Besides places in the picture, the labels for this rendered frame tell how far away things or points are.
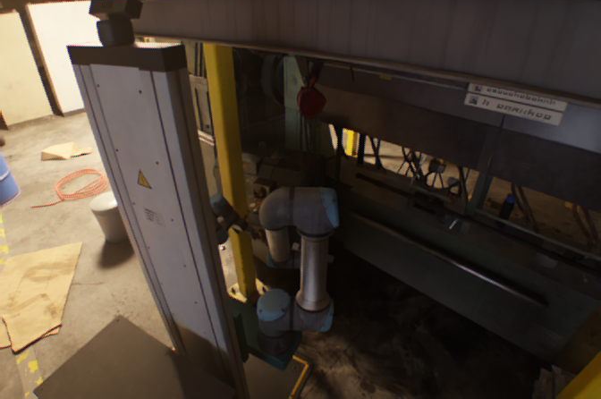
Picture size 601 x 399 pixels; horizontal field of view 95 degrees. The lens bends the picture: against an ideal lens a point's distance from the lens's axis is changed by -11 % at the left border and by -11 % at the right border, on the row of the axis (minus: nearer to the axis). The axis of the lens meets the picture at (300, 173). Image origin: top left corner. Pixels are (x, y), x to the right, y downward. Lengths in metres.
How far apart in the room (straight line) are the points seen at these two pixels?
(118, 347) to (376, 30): 1.32
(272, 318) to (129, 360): 0.50
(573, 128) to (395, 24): 1.13
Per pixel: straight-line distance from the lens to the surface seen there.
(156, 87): 0.66
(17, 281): 3.28
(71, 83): 7.35
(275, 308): 1.11
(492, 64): 0.85
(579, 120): 1.81
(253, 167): 2.13
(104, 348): 1.33
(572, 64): 0.84
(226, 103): 1.55
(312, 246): 0.95
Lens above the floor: 1.85
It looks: 30 degrees down
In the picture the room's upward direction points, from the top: straight up
